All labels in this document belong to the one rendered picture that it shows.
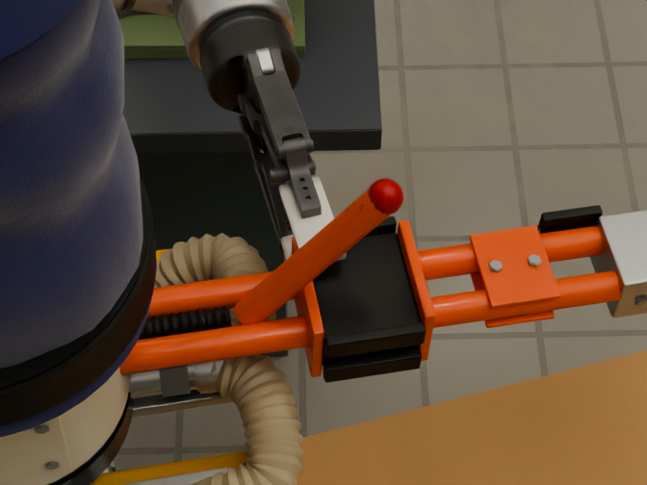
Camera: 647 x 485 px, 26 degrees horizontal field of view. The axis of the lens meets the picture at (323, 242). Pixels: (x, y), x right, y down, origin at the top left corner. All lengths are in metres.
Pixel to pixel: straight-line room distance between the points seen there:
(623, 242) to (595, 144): 1.63
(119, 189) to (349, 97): 0.92
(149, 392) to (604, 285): 0.33
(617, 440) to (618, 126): 1.09
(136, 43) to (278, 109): 0.74
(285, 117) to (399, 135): 1.63
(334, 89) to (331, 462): 0.44
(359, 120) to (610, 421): 0.46
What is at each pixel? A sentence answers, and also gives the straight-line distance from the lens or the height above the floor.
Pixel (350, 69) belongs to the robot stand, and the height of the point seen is 0.75.
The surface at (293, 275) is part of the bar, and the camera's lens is 0.93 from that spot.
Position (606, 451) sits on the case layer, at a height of 0.54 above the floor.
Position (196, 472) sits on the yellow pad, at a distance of 1.04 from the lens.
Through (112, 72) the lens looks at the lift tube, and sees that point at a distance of 0.72.
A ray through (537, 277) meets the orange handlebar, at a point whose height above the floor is 1.21.
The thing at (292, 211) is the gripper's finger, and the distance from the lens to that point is 0.98.
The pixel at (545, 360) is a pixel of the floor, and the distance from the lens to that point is 2.37.
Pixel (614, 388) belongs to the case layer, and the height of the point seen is 0.54.
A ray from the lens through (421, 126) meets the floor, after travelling 2.63.
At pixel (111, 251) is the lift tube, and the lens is 0.78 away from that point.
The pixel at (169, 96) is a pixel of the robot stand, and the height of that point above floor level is 0.75.
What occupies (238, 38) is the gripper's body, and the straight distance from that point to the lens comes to 1.08.
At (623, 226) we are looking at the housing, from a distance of 1.03.
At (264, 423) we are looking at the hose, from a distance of 0.97.
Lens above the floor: 2.03
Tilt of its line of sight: 56 degrees down
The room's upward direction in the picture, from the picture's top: straight up
